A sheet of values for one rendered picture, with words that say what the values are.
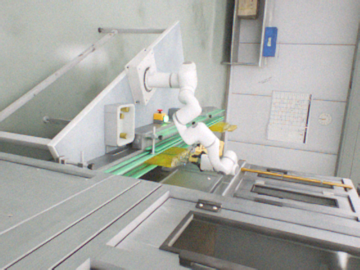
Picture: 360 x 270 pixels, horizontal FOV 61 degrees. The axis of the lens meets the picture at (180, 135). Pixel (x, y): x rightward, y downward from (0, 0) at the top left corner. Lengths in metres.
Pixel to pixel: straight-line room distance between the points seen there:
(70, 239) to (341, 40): 7.32
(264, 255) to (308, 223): 0.18
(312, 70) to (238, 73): 1.65
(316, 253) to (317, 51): 7.02
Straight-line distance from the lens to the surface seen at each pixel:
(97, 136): 1.69
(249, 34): 7.72
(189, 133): 1.59
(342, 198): 2.14
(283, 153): 7.78
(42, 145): 1.58
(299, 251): 0.68
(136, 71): 1.83
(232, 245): 0.65
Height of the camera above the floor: 1.72
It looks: 20 degrees down
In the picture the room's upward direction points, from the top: 98 degrees clockwise
